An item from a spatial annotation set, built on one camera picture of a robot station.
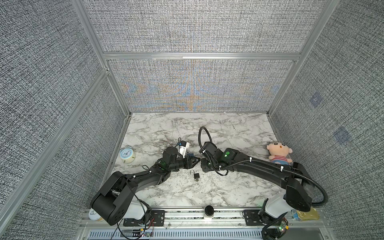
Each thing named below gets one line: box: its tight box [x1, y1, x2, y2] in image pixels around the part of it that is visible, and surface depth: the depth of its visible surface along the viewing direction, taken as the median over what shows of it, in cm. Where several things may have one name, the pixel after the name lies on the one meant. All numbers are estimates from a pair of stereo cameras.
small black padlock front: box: [190, 169, 200, 179], surface depth 89 cm
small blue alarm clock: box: [119, 146, 136, 164], surface depth 94 cm
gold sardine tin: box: [291, 207, 320, 221], surface depth 73 cm
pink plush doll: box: [266, 142, 293, 165], surface depth 92 cm
